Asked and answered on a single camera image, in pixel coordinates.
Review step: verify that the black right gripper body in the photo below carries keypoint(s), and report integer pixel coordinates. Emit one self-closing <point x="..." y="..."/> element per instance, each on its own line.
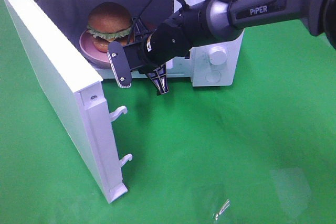
<point x="174" y="37"/>

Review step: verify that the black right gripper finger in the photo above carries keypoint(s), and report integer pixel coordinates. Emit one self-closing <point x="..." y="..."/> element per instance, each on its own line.
<point x="159" y="78"/>
<point x="139" y="29"/>

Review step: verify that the burger with lettuce and cheese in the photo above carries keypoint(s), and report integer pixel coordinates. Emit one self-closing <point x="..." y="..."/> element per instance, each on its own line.
<point x="110" y="22"/>

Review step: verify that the pink round plate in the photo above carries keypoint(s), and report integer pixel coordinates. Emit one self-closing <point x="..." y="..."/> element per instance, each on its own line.
<point x="94" y="51"/>

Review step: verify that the round white door button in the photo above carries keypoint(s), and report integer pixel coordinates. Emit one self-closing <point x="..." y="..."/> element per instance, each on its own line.
<point x="213" y="77"/>

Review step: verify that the white microwave door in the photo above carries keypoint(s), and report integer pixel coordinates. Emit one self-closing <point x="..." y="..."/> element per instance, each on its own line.
<point x="74" y="90"/>

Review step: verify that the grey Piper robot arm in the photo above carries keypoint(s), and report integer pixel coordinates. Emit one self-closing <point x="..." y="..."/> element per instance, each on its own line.
<point x="226" y="19"/>

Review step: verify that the lower white microwave knob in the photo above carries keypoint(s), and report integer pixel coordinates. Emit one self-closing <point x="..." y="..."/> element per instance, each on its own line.
<point x="217" y="55"/>

